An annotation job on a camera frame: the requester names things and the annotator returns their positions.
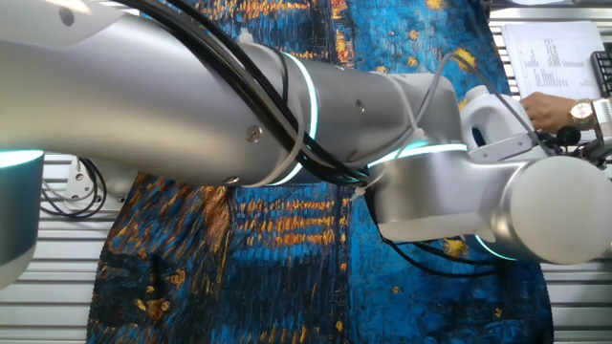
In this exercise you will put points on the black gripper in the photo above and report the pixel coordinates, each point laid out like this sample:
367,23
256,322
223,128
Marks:
566,138

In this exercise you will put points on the white plastic jug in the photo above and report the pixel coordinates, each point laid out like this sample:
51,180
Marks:
497,114

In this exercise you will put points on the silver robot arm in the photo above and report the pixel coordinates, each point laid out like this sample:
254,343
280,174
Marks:
143,95

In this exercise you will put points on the person bare hand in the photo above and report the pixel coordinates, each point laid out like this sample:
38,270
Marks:
545,112

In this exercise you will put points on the gold wristwatch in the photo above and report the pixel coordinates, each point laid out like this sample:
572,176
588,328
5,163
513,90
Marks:
581,113

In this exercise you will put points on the black keyboard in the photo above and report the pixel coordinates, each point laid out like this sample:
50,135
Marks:
603,71

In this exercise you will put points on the printed white paper sheet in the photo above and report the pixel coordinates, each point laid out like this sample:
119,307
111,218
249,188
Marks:
550,62

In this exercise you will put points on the starry night painted tablecloth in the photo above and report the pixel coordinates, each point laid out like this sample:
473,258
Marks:
287,286

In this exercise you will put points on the ribbed silver camera box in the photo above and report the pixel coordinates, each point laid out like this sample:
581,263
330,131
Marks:
603,117

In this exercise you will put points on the grey wrist camera mount plate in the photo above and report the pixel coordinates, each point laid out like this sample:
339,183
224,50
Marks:
507,149

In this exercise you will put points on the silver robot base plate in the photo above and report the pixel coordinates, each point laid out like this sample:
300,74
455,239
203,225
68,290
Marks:
79,184

